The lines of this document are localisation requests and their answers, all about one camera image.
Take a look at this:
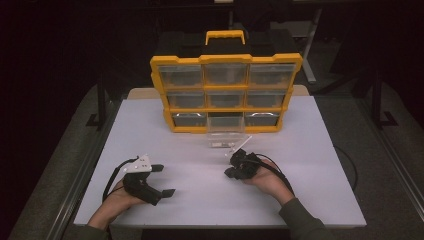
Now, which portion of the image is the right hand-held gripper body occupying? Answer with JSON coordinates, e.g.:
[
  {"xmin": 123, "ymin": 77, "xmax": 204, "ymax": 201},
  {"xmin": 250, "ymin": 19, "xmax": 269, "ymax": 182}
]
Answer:
[{"xmin": 225, "ymin": 134, "xmax": 264, "ymax": 181}]

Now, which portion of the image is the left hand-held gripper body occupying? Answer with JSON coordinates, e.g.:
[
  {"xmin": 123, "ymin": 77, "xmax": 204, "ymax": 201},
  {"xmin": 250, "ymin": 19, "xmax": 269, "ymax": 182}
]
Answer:
[{"xmin": 122, "ymin": 153, "xmax": 164, "ymax": 207}]

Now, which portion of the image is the clear plastic organizer drawer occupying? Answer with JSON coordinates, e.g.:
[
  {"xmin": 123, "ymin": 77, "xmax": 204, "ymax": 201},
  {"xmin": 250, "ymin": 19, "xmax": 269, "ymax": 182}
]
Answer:
[{"xmin": 206, "ymin": 112, "xmax": 248, "ymax": 149}]

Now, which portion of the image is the person's left hand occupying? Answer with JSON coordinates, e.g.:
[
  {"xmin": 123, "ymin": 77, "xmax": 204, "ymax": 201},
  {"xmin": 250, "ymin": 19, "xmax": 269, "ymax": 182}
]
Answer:
[{"xmin": 105, "ymin": 179, "xmax": 148, "ymax": 218}]

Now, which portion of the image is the person's right hand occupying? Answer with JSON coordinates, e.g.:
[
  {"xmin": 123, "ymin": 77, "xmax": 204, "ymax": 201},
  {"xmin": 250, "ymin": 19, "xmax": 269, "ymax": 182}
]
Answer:
[{"xmin": 243, "ymin": 159, "xmax": 296, "ymax": 207}]

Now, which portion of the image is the black metal stand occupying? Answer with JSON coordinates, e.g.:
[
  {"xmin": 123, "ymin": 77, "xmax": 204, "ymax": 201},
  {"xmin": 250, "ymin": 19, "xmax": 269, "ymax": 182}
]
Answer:
[
  {"xmin": 85, "ymin": 73, "xmax": 108, "ymax": 131},
  {"xmin": 371, "ymin": 71, "xmax": 399, "ymax": 130}
]

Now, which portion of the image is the grid of clear drawers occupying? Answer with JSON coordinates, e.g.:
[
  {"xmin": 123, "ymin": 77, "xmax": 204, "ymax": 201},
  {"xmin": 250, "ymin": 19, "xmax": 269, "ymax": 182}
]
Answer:
[{"xmin": 158, "ymin": 63, "xmax": 297, "ymax": 128}]

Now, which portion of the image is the yellow black organizer cabinet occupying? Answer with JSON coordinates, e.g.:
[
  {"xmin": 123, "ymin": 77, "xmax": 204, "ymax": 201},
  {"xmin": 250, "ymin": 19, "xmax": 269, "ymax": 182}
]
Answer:
[{"xmin": 149, "ymin": 29, "xmax": 304, "ymax": 135}]

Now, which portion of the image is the grey metal table leg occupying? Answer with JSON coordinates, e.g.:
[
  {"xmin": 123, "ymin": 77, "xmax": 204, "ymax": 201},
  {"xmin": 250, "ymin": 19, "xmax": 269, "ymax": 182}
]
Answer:
[{"xmin": 300, "ymin": 8, "xmax": 323, "ymax": 84}]

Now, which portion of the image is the left hand-held gripper cable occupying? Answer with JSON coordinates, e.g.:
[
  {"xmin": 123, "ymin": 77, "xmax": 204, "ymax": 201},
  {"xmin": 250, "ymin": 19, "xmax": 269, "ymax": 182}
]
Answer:
[{"xmin": 101, "ymin": 155, "xmax": 141, "ymax": 203}]

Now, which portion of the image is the hand-held gripper cable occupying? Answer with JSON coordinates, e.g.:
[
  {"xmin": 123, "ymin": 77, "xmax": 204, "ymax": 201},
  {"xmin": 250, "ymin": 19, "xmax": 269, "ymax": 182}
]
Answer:
[
  {"xmin": 253, "ymin": 153, "xmax": 295, "ymax": 195},
  {"xmin": 101, "ymin": 155, "xmax": 141, "ymax": 203}
]

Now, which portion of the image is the right hand-held gripper cable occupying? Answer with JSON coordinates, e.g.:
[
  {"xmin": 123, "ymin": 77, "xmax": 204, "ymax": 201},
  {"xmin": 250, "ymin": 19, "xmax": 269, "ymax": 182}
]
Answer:
[{"xmin": 253, "ymin": 153, "xmax": 295, "ymax": 195}]

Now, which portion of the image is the aluminium rail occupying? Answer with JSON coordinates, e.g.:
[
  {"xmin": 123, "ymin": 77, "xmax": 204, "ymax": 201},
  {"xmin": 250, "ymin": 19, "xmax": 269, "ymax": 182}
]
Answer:
[
  {"xmin": 361, "ymin": 99, "xmax": 424, "ymax": 214},
  {"xmin": 49, "ymin": 99, "xmax": 121, "ymax": 240}
]

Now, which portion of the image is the black cable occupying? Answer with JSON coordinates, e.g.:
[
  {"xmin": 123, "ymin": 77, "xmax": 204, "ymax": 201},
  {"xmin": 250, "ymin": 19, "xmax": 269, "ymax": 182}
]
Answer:
[{"xmin": 333, "ymin": 144, "xmax": 360, "ymax": 193}]

